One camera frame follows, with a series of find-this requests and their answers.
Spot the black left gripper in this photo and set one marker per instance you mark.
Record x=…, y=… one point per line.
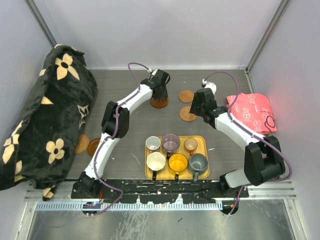
x=164, y=95

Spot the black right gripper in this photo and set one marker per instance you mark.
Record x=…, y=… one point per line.
x=194, y=109

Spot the light wooden coaster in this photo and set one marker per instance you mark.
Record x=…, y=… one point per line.
x=186, y=115
x=186, y=96

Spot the dark brown ringed coaster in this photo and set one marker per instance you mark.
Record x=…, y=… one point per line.
x=159, y=103

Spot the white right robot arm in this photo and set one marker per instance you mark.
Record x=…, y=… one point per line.
x=263, y=160

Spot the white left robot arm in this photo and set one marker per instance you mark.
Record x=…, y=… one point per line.
x=115, y=125

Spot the small orange cup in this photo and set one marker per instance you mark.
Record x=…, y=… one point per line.
x=190, y=145

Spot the light woven coaster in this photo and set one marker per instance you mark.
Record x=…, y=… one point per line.
x=82, y=144

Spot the pink patterned plastic package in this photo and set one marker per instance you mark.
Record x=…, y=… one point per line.
x=254, y=111

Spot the purple glass mug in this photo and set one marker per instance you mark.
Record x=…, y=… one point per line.
x=170, y=144

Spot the grey mug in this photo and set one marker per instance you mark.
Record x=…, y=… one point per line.
x=198, y=165

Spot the yellow plastic tray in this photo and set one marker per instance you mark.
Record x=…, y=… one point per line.
x=166, y=173

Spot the small white mug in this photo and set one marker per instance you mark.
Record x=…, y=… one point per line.
x=153, y=143

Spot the yellow mug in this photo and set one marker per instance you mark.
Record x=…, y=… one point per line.
x=177, y=164

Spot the large white mug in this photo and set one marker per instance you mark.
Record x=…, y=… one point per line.
x=155, y=161

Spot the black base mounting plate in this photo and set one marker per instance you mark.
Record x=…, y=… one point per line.
x=157, y=192

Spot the black floral plush blanket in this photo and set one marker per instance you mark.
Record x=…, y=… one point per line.
x=42, y=146

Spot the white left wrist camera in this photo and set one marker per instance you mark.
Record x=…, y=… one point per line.
x=152, y=72

